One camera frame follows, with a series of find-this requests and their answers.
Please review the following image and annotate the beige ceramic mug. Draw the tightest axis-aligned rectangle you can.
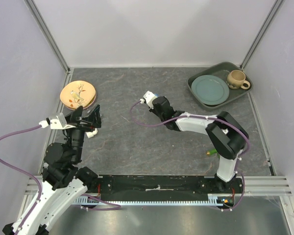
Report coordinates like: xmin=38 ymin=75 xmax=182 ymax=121
xmin=226 ymin=70 xmax=251 ymax=90

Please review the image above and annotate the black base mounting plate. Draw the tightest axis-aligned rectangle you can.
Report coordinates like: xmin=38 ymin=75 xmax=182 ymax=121
xmin=87 ymin=175 xmax=243 ymax=202

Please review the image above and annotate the green water faucet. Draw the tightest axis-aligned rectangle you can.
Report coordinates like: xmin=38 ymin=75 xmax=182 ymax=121
xmin=206 ymin=149 xmax=220 ymax=158

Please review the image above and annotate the white pvc elbow left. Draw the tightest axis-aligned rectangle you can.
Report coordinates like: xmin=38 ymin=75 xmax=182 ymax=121
xmin=86 ymin=129 xmax=98 ymax=139

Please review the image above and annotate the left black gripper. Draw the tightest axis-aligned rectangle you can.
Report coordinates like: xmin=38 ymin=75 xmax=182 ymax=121
xmin=64 ymin=104 xmax=102 ymax=162

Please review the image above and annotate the teal round plate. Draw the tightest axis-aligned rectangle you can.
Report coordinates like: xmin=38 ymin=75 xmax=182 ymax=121
xmin=191 ymin=75 xmax=230 ymax=106

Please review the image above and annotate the orange bird pattern plate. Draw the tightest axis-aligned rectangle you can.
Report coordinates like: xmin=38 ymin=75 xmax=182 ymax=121
xmin=60 ymin=80 xmax=97 ymax=110

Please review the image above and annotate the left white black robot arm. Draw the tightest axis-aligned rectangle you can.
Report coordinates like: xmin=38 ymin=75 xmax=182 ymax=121
xmin=2 ymin=105 xmax=101 ymax=235

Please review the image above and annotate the dark green rectangular tray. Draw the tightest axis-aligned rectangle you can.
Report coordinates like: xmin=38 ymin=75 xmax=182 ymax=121
xmin=187 ymin=62 xmax=252 ymax=111

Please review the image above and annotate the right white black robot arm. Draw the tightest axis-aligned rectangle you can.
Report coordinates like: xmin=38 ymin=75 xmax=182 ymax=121
xmin=144 ymin=92 xmax=249 ymax=193

